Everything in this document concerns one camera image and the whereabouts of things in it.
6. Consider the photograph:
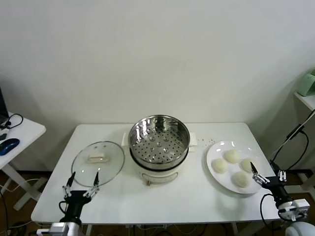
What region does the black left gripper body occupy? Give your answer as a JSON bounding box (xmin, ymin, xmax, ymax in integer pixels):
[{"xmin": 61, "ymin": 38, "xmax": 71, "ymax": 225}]
[{"xmin": 60, "ymin": 190, "xmax": 92, "ymax": 223}]

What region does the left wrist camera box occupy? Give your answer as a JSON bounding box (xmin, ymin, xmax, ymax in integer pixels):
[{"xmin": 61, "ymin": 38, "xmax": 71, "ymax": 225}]
[{"xmin": 36, "ymin": 222, "xmax": 70, "ymax": 236}]

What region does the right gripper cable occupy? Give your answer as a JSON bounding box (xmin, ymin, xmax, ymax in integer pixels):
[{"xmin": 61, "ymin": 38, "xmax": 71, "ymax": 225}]
[{"xmin": 260, "ymin": 193, "xmax": 280, "ymax": 226}]

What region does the pale green appliance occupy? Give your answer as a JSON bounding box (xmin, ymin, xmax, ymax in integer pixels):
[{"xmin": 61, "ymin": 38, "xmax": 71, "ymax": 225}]
[{"xmin": 295, "ymin": 69, "xmax": 315, "ymax": 97}]

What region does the blue computer mouse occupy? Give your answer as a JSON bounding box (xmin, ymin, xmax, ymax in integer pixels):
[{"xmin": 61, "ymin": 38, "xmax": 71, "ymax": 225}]
[{"xmin": 0, "ymin": 138, "xmax": 20, "ymax": 156}]

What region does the black monitor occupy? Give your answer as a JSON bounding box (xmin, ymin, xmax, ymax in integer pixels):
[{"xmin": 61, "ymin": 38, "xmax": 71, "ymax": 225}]
[{"xmin": 0, "ymin": 87, "xmax": 10, "ymax": 123}]

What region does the white steamed baozi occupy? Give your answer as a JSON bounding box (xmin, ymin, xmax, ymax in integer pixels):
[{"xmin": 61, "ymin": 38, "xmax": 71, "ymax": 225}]
[
  {"xmin": 231, "ymin": 171, "xmax": 251, "ymax": 188},
  {"xmin": 211, "ymin": 158, "xmax": 229, "ymax": 173},
  {"xmin": 223, "ymin": 149, "xmax": 242, "ymax": 163},
  {"xmin": 239, "ymin": 158, "xmax": 256, "ymax": 172}
]

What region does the black looped cable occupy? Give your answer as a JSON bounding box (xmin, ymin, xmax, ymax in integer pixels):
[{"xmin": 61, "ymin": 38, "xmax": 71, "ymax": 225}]
[{"xmin": 0, "ymin": 114, "xmax": 24, "ymax": 130}]

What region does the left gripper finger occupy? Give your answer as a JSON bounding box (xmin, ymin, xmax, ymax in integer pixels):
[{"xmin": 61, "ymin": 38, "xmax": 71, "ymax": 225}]
[
  {"xmin": 63, "ymin": 171, "xmax": 76, "ymax": 199},
  {"xmin": 83, "ymin": 171, "xmax": 100, "ymax": 198}
]

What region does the white oval plate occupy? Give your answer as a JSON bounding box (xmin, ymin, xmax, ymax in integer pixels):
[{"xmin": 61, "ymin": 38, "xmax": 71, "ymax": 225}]
[{"xmin": 206, "ymin": 140, "xmax": 268, "ymax": 195}]

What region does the glass pot lid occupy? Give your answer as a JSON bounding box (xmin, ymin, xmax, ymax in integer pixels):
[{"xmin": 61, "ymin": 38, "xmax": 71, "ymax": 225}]
[{"xmin": 71, "ymin": 141, "xmax": 126, "ymax": 187}]

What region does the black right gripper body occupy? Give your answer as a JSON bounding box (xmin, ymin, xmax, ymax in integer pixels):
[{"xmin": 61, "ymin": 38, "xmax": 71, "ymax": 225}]
[{"xmin": 261, "ymin": 176, "xmax": 292, "ymax": 207}]

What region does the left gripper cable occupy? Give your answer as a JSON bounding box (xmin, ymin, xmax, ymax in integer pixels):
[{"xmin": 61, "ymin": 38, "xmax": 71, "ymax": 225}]
[{"xmin": 59, "ymin": 200, "xmax": 69, "ymax": 215}]

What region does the white electric cooker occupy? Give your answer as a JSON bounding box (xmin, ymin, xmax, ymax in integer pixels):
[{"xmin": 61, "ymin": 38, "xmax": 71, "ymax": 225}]
[{"xmin": 122, "ymin": 132, "xmax": 198, "ymax": 187}]

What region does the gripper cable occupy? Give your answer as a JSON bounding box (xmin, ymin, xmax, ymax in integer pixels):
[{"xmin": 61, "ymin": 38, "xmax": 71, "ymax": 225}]
[
  {"xmin": 59, "ymin": 200, "xmax": 69, "ymax": 215},
  {"xmin": 260, "ymin": 193, "xmax": 280, "ymax": 226}
]

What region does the white floor cable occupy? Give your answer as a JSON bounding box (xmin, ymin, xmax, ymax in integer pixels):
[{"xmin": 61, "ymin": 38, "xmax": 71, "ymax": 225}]
[{"xmin": 0, "ymin": 177, "xmax": 47, "ymax": 195}]

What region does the black wall cable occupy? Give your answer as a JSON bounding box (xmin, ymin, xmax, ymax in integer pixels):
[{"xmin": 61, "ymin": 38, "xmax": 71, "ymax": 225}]
[{"xmin": 269, "ymin": 124, "xmax": 310, "ymax": 171}]

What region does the white side table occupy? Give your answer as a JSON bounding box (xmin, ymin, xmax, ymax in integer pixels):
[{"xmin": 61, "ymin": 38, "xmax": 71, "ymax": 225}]
[{"xmin": 0, "ymin": 110, "xmax": 47, "ymax": 211}]

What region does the stainless steel steamer basket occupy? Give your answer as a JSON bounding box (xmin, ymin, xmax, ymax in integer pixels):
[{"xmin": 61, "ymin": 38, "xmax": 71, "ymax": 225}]
[{"xmin": 127, "ymin": 114, "xmax": 190, "ymax": 170}]

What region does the white wall cable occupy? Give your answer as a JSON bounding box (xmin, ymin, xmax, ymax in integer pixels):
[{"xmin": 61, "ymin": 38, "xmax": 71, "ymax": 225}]
[{"xmin": 272, "ymin": 115, "xmax": 315, "ymax": 158}]

